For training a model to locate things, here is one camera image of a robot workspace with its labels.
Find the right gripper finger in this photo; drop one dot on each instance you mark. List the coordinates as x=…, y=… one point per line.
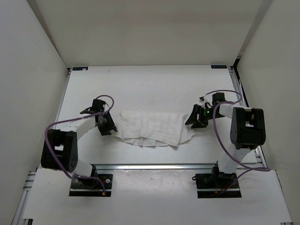
x=195, y=115
x=200, y=124

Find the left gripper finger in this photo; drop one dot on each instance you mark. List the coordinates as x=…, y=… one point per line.
x=105, y=129
x=110, y=123

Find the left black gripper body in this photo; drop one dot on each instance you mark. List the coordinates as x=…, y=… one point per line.
x=104, y=120

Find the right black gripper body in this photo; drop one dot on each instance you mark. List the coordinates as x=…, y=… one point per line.
x=206, y=114

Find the white fabric skirt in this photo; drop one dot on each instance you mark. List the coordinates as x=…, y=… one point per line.
x=153, y=129

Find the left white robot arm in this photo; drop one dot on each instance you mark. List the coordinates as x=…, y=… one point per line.
x=60, y=151

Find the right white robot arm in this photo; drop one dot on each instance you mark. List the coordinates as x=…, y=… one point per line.
x=247, y=131

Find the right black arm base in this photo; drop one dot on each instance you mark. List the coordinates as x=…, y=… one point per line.
x=217, y=184

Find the right blue corner label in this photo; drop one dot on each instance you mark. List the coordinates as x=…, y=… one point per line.
x=218, y=66

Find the blue corner label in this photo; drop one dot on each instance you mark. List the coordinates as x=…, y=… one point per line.
x=218, y=66
x=80, y=68

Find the left blue corner label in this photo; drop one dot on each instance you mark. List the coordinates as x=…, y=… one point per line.
x=80, y=68

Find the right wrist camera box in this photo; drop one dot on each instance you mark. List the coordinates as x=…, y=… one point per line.
x=218, y=97

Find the aluminium table frame rail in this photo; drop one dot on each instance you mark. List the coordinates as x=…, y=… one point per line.
x=153, y=166

